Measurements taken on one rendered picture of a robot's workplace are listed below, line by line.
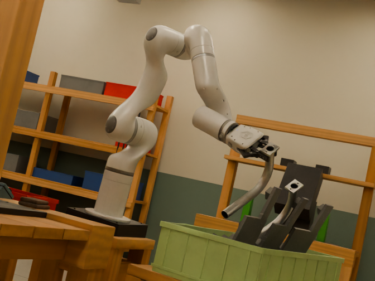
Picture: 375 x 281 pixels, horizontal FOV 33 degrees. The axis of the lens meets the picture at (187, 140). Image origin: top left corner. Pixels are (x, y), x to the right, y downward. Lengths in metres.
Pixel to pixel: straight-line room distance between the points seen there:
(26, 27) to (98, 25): 7.05
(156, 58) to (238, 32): 5.57
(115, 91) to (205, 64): 5.49
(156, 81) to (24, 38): 0.85
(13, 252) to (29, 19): 0.70
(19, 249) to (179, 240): 0.51
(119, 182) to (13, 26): 0.99
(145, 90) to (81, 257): 0.73
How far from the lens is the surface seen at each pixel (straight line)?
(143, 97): 2.50
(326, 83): 7.59
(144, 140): 2.56
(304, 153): 7.47
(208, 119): 2.21
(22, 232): 1.89
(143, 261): 2.63
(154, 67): 2.49
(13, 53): 1.75
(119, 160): 2.53
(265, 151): 2.10
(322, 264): 2.33
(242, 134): 2.15
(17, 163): 8.30
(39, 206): 2.34
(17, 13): 1.75
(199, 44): 2.35
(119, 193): 2.53
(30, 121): 8.31
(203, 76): 2.28
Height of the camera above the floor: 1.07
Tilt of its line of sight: 5 degrees up
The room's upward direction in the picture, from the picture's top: 13 degrees clockwise
